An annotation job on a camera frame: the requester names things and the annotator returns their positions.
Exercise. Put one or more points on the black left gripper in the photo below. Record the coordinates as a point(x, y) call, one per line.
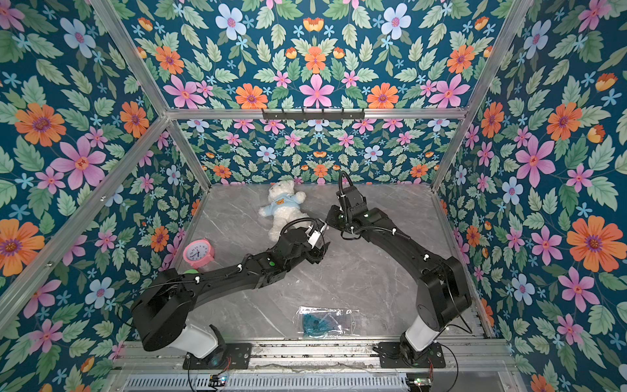
point(317, 256)

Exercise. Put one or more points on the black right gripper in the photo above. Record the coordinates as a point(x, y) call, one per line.
point(335, 217)

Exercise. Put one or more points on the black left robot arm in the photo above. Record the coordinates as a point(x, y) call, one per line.
point(160, 313)

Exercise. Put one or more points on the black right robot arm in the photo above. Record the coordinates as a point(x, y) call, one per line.
point(443, 293)

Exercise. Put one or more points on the teal ruler set bag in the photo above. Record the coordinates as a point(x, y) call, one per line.
point(327, 323)

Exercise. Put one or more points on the white teddy bear blue shirt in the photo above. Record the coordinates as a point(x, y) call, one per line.
point(284, 206)

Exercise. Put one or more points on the pink alarm clock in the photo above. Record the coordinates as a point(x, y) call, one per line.
point(199, 253)

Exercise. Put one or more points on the white vent grille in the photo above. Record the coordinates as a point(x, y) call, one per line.
point(269, 382)

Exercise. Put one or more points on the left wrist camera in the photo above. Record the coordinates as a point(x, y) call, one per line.
point(315, 236)

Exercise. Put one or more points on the black hook rail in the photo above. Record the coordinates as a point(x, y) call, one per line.
point(313, 114)

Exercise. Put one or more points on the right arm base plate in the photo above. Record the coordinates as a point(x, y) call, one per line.
point(402, 355)

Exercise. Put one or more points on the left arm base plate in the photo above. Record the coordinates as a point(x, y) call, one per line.
point(231, 356)

